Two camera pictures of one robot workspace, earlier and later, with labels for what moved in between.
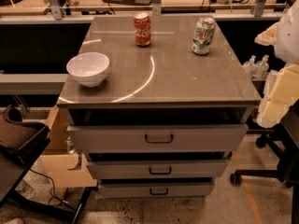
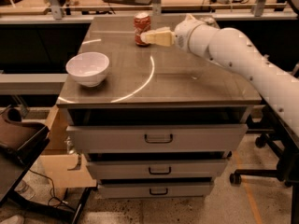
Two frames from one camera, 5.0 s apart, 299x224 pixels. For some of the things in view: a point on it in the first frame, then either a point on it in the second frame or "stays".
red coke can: (142, 27) stays
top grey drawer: (161, 138) stays
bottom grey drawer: (156, 190) stays
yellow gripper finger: (271, 114) -> (182, 30)
